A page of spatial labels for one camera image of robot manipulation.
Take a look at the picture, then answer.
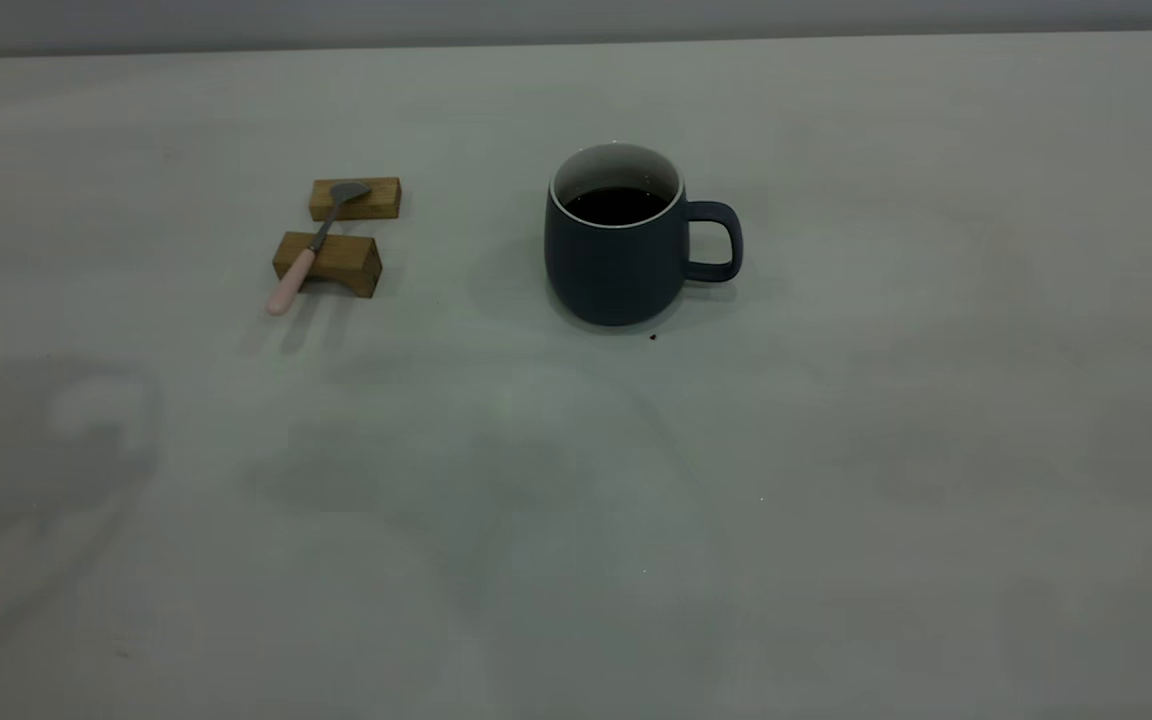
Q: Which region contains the dark grey ceramic mug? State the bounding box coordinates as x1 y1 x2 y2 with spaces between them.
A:
544 141 744 327

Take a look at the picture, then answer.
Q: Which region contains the pink handled metal spoon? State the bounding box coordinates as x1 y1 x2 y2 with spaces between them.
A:
266 181 373 318

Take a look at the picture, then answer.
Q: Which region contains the arched wooden block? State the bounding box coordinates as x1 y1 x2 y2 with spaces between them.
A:
272 231 383 299

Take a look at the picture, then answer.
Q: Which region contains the flat rectangular wooden block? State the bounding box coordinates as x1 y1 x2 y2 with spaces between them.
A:
309 177 403 222

